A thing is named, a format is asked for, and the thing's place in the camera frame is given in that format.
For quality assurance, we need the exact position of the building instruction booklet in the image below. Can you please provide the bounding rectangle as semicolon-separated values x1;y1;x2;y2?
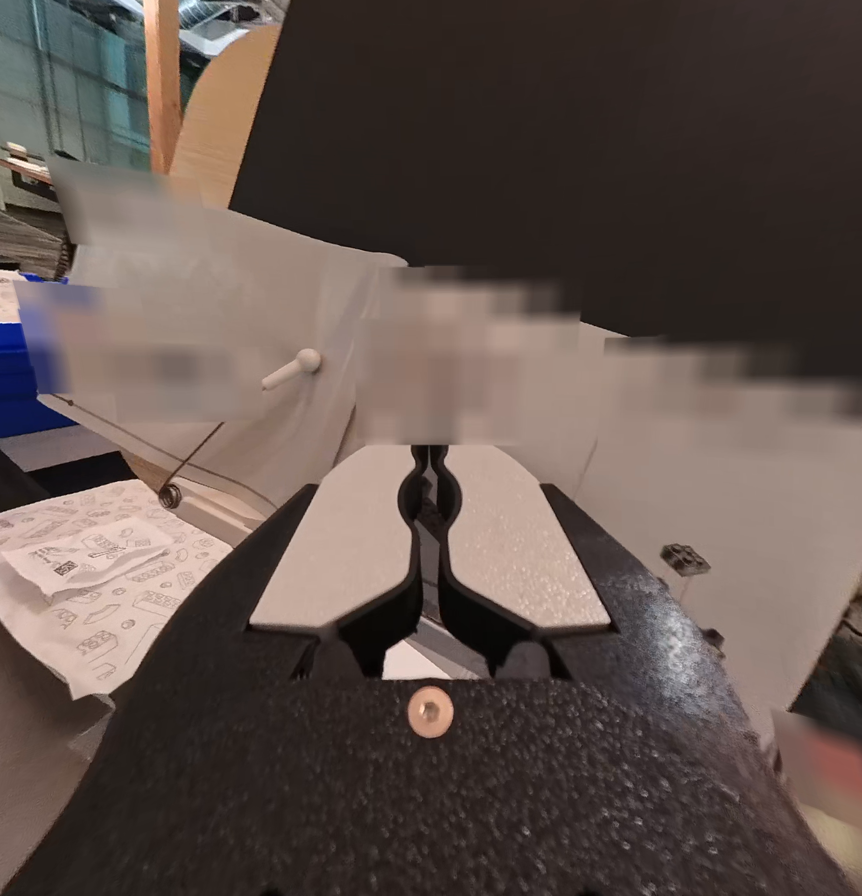
49;161;862;716

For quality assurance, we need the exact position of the wooden post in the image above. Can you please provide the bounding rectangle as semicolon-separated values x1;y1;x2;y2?
145;0;184;174

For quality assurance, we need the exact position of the small white printed bag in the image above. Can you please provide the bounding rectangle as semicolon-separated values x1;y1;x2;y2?
0;518;177;601

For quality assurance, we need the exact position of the white printed paper bag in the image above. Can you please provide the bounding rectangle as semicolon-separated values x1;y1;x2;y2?
0;479;237;701

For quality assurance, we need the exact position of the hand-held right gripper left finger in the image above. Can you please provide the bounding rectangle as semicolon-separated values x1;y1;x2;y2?
249;446;423;676

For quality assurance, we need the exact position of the grey desk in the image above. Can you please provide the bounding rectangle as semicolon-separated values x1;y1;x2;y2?
0;427;278;896

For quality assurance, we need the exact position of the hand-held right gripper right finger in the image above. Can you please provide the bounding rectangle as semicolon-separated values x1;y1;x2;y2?
438;446;612;676

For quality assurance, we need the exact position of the black partition panel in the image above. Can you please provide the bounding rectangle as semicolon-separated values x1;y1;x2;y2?
228;0;862;415

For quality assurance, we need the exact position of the blue plastic bin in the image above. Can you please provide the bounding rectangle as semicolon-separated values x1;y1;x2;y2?
0;318;73;442

